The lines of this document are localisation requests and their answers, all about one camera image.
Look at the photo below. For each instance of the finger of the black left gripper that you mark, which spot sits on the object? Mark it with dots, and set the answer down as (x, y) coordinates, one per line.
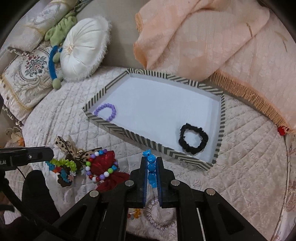
(11, 158)

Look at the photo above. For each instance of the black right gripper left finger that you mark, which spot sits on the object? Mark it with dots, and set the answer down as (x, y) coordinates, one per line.
(130, 194)

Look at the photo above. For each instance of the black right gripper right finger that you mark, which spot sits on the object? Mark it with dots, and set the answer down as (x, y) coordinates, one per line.
(173, 193)

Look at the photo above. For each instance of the red velvet bow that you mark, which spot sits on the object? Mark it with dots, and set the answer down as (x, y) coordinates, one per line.
(104, 170)

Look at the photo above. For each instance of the black scrunchie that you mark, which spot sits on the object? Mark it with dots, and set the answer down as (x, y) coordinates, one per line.
(192, 139)

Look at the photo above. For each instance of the leopard print bow scrunchie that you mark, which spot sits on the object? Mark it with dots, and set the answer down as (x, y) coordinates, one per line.
(72, 164)

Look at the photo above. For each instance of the striped rectangular tray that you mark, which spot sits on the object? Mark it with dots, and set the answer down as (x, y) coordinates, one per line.
(150, 107)

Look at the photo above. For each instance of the quilted beige bedspread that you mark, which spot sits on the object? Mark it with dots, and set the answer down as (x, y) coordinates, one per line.
(250, 171)

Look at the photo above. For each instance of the embroidered floral pillow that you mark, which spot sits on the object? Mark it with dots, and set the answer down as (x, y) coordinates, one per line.
(26, 81)

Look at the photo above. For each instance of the cream bolster pillow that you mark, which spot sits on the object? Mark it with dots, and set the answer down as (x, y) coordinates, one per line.
(27, 35)

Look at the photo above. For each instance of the small red object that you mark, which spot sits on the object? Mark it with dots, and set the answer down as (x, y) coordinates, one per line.
(281, 130)

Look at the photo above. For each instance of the white round fringed cushion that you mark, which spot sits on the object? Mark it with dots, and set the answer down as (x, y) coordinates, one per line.
(85, 48)

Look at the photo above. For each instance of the peach fringed blanket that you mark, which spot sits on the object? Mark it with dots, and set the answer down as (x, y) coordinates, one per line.
(239, 46)

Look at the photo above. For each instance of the grey upholstered headboard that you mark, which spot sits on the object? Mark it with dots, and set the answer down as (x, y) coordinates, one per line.
(121, 15)

